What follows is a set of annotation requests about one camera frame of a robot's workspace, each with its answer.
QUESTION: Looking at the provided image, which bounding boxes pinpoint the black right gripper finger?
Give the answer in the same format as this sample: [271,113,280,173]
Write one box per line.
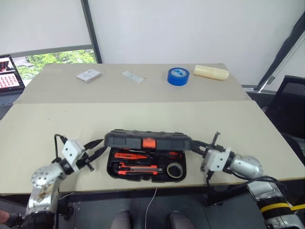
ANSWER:
[192,140,213,149]
[190,144,206,158]

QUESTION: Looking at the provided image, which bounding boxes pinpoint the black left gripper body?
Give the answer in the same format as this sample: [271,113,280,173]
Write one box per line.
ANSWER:
[75,148,95,172]

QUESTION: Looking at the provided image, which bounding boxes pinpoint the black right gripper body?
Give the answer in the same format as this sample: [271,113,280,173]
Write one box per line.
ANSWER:
[201,132,221,172]

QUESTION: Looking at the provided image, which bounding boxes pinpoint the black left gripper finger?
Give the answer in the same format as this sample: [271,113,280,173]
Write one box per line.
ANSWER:
[88,146,108,163]
[83,139,104,151]

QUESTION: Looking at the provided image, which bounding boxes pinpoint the black orange handled screwdriver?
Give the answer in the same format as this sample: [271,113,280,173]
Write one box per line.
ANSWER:
[152,150,181,159]

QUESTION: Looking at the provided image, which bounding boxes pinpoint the black tool case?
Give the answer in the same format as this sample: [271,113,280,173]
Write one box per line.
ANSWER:
[104,129,193,184]

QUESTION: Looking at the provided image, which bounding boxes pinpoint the orange tester screwdriver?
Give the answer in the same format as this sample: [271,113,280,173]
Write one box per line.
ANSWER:
[114,152,148,160]

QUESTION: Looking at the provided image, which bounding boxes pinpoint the orange black utility knife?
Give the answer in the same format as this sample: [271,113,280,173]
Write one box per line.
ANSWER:
[118,163,163,176]

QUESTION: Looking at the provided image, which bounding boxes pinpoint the blue tape roll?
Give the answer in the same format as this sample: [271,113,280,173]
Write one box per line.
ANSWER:
[167,67,191,87]

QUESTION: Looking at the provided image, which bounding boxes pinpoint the white card box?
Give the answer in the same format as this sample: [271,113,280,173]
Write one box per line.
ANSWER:
[76,69,103,84]

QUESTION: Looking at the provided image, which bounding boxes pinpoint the cream cylindrical case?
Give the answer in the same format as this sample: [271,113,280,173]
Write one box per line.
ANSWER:
[193,64,230,81]

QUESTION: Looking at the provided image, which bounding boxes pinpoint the black office chair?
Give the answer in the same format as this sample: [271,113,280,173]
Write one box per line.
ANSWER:
[263,75,305,153]

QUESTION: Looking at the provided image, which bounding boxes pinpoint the grey diagonal metal bar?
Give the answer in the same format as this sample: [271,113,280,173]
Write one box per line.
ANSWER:
[253,31,305,93]

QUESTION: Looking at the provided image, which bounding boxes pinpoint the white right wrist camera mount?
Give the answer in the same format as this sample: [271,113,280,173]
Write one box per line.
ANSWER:
[204,147,232,172]

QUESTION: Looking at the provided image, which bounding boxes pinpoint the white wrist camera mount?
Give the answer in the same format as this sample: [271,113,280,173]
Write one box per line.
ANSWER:
[61,139,86,173]
[204,147,232,172]

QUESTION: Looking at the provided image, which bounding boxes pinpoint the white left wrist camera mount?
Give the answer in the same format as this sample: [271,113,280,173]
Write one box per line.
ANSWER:
[61,139,86,173]

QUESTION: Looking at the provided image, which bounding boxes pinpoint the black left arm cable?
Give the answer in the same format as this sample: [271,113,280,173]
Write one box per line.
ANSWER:
[53,134,66,164]

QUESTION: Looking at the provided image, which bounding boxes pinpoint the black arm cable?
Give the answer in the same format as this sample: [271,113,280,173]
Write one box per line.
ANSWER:
[206,170,290,210]
[53,134,66,164]

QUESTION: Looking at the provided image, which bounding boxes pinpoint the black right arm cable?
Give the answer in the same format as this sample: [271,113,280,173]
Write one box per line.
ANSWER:
[206,170,290,210]

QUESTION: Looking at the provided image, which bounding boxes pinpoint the dark window frame post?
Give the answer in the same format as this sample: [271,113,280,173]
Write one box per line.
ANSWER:
[81,0,103,64]

